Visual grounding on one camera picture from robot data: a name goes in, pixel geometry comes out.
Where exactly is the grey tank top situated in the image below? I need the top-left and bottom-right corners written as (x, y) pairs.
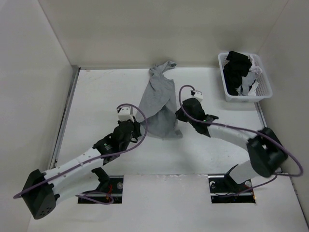
top-left (136, 61), bottom-right (183, 140)

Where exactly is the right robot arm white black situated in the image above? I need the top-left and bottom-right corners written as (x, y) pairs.
top-left (175, 98), bottom-right (288, 192)

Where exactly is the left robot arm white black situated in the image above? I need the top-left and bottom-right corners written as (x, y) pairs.
top-left (20, 119), bottom-right (141, 220)

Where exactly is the white tank top in basket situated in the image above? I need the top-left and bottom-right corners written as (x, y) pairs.
top-left (236, 54), bottom-right (263, 97)

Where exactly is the black tank top in basket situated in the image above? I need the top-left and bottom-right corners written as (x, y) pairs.
top-left (223, 51), bottom-right (252, 96)

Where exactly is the white perforated plastic basket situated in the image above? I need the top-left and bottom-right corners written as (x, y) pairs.
top-left (218, 52), bottom-right (273, 102)

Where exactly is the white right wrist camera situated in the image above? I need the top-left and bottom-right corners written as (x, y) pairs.
top-left (191, 90), bottom-right (203, 102)

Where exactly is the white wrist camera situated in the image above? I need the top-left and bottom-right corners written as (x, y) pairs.
top-left (191, 90), bottom-right (203, 102)
top-left (117, 106), bottom-right (135, 122)

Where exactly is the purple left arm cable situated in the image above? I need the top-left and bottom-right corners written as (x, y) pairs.
top-left (13, 103), bottom-right (148, 205)

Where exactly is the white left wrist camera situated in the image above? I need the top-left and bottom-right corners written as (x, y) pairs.
top-left (117, 106), bottom-right (135, 122)

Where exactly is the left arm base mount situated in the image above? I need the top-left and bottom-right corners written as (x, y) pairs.
top-left (77, 176), bottom-right (124, 205)

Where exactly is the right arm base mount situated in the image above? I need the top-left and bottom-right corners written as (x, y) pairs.
top-left (208, 175), bottom-right (256, 203)

